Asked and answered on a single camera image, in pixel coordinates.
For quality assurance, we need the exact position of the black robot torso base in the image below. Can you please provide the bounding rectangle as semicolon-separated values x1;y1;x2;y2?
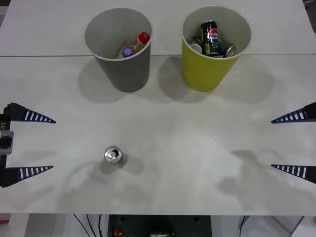
108;214;213;237

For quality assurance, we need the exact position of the red-capped bottle orange drink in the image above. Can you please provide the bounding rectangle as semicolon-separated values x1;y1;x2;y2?
122;32;151;56

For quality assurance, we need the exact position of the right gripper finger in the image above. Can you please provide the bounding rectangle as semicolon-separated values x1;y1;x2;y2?
270;102;316;124
271;164;316;185

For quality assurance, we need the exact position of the white table leg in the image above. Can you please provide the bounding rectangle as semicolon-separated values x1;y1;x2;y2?
8;213;30;237

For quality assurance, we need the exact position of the green-black can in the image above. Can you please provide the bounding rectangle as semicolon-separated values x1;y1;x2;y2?
189;36;204;53

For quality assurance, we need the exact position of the yellow-green plastic waste bin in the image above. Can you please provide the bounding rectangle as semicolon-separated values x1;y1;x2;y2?
180;6;252;93

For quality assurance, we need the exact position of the tall black can round emblem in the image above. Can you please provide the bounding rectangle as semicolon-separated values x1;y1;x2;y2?
200;21;220;56

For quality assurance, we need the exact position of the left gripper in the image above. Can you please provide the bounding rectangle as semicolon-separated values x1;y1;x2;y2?
0;102;57;189

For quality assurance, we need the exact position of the grey plastic waste bin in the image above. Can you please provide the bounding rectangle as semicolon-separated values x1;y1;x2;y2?
83;7;154;93

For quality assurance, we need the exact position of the purple-capped plastic bottle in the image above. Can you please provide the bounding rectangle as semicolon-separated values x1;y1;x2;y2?
116;47;135;60

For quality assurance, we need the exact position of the dark can silver top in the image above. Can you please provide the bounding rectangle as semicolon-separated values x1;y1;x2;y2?
103;145;128;169

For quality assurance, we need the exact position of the black can silver lid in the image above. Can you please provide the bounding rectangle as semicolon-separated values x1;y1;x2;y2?
217;40;236;58

